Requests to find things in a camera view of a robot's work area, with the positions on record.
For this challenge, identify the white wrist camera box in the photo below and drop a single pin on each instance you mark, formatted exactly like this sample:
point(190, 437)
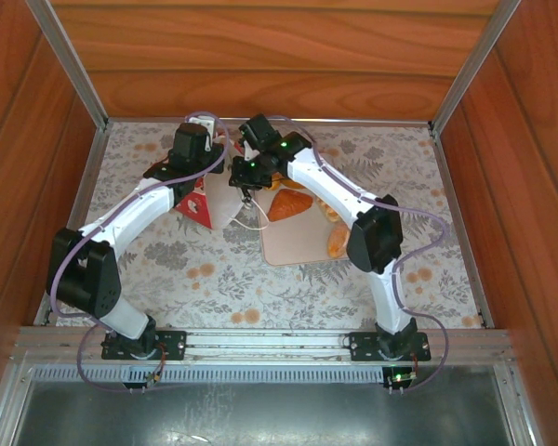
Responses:
point(200, 125)

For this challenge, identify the fake round bun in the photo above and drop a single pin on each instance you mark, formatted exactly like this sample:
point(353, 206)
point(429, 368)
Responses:
point(328, 211)

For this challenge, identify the fake orange pastry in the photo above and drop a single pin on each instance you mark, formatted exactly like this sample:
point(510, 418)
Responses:
point(288, 204)

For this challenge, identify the aluminium frame rail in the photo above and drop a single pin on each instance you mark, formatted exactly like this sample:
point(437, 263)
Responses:
point(9, 409)
point(516, 409)
point(80, 200)
point(461, 232)
point(353, 121)

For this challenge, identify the aluminium frame post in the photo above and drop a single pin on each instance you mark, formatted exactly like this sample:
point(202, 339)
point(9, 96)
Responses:
point(67, 60)
point(474, 60)

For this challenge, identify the aluminium mounting beam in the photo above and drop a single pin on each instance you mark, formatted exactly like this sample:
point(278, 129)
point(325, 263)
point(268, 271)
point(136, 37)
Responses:
point(260, 344)

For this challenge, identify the beige rectangular tray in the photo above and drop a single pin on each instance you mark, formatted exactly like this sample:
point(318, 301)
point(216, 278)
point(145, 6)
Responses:
point(293, 241)

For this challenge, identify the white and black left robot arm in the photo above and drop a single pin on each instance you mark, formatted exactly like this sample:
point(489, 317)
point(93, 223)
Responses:
point(135, 211)

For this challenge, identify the red patterned paper gift bag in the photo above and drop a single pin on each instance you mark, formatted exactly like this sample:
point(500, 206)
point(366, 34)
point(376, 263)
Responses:
point(204, 288)

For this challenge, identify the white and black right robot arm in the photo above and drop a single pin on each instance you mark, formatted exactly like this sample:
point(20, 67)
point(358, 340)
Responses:
point(325, 186)

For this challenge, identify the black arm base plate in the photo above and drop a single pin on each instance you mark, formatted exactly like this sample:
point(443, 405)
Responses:
point(362, 346)
point(172, 346)

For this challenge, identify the fake striped croissant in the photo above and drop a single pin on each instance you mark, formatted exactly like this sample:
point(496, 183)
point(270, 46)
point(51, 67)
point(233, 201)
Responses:
point(338, 241)

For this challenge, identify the red print paper bag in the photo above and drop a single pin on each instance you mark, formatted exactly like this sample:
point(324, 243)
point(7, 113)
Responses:
point(223, 200)

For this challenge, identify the grey metal sheet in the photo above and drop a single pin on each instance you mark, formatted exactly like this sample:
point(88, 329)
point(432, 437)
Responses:
point(260, 418)

